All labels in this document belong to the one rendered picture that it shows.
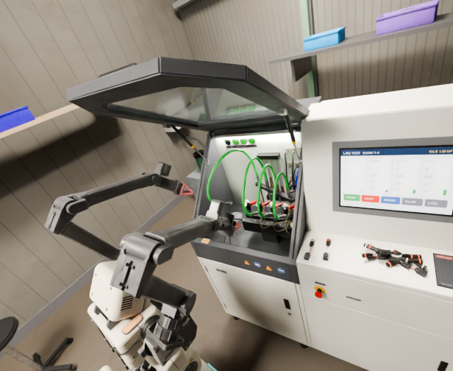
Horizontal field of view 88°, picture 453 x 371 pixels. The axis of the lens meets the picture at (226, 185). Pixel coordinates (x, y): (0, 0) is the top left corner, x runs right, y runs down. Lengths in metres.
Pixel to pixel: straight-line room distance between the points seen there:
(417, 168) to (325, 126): 0.39
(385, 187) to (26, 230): 3.04
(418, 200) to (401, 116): 0.35
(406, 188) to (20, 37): 3.16
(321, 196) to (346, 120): 0.38
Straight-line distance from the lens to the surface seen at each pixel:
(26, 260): 3.23
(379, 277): 1.21
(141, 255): 0.59
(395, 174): 1.20
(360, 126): 1.15
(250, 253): 1.36
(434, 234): 1.33
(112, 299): 0.96
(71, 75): 3.17
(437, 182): 1.22
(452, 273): 1.29
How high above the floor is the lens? 1.96
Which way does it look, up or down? 31 degrees down
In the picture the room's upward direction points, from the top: 19 degrees counter-clockwise
